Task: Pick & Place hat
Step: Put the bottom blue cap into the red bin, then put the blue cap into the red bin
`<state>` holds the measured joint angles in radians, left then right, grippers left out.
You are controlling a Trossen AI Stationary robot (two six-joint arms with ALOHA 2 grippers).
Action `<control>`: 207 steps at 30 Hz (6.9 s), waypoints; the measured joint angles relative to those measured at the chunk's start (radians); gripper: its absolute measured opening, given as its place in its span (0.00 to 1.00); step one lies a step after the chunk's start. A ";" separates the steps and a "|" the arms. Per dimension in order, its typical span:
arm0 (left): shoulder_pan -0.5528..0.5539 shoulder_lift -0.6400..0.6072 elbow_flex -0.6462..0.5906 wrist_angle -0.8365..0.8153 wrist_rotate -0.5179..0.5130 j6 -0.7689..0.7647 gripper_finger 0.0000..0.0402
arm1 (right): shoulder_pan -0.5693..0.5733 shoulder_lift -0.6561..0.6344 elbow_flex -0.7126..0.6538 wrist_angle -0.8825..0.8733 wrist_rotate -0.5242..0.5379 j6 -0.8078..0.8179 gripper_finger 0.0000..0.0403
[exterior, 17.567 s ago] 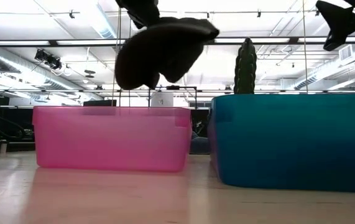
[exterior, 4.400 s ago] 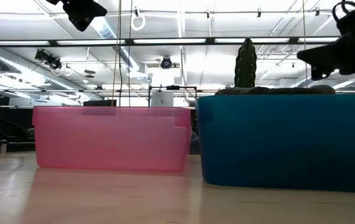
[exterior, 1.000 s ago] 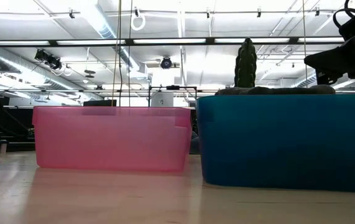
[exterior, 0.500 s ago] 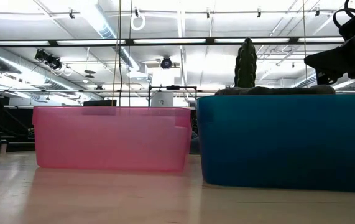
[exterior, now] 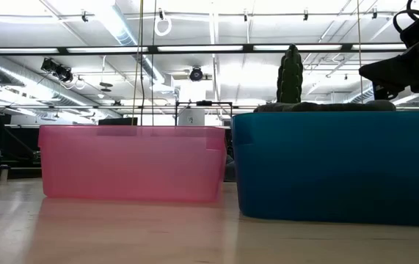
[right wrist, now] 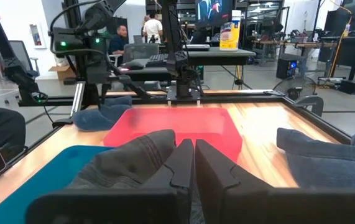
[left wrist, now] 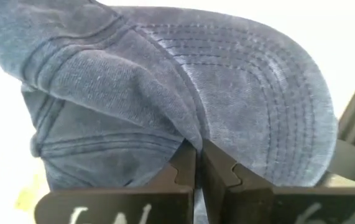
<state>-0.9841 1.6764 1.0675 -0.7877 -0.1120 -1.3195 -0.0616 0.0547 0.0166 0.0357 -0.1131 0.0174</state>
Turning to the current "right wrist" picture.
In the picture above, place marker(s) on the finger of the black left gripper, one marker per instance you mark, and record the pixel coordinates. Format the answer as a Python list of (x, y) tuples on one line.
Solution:
[(133, 88), (105, 93)]

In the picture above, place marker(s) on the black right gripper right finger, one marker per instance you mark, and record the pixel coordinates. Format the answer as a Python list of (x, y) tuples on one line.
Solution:
[(258, 208)]

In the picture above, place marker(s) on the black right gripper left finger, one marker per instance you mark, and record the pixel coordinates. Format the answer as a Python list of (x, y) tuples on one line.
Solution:
[(133, 208)]

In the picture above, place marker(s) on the grey fabric hat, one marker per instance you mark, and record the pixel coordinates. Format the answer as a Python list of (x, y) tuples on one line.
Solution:
[(127, 161)]

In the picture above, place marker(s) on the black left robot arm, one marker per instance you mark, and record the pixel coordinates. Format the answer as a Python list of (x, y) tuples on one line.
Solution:
[(177, 62)]

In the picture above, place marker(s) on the blue fabric hat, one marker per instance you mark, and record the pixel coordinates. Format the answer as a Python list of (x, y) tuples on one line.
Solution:
[(96, 119)]

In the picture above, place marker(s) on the black computer mouse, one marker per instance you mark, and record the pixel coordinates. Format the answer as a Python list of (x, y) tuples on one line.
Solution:
[(132, 65)]

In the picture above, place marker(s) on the silver aluminium bar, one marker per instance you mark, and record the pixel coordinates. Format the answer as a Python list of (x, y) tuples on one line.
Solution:
[(77, 98)]

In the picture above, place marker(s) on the cardboard box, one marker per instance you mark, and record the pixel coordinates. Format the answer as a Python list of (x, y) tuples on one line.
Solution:
[(62, 72)]

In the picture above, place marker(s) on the seated person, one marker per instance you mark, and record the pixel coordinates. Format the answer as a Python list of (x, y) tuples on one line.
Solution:
[(118, 42)]

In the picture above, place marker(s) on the black keyboard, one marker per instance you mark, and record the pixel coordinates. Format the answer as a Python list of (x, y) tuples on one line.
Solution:
[(158, 59)]

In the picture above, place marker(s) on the standing person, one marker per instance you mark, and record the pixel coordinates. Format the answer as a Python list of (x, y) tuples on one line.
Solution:
[(153, 29)]

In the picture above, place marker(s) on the pink translucent plastic bin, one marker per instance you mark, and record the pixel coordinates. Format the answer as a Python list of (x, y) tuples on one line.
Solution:
[(189, 124)]

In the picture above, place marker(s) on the grey laptop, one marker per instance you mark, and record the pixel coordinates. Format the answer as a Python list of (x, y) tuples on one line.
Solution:
[(196, 47)]

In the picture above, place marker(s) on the black office chair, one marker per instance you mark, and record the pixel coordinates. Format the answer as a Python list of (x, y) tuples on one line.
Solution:
[(21, 57)]

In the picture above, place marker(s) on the blue jeans on right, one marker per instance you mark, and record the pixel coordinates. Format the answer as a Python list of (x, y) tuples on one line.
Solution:
[(320, 161)]

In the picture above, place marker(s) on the black office desk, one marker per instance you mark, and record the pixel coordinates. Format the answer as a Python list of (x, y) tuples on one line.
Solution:
[(220, 56)]

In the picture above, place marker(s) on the blue plastic bin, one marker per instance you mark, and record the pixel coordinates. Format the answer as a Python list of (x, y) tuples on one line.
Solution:
[(40, 183)]

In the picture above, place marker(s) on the large display screen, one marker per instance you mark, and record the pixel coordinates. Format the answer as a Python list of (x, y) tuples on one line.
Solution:
[(213, 12)]

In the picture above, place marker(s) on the yellow wipes canister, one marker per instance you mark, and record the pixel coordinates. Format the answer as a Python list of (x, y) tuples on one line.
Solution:
[(230, 31)]

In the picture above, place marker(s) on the black floor fan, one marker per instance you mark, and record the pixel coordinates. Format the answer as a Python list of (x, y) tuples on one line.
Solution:
[(293, 88)]

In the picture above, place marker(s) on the black computer tower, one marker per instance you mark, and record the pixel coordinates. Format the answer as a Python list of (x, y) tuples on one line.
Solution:
[(286, 68)]

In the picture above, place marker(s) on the wooden workbench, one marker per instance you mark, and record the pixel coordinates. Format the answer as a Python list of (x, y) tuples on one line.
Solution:
[(292, 43)]

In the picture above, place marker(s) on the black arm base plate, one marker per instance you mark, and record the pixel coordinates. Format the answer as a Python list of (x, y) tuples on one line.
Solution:
[(183, 96)]

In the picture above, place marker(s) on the white wall cabinet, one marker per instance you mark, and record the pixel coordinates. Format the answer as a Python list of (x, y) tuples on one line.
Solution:
[(36, 35)]

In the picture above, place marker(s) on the black table frame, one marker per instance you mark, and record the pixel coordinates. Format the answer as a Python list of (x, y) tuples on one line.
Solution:
[(320, 123)]

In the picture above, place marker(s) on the grey corner bracket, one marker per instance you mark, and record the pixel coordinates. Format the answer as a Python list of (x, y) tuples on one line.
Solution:
[(312, 104)]

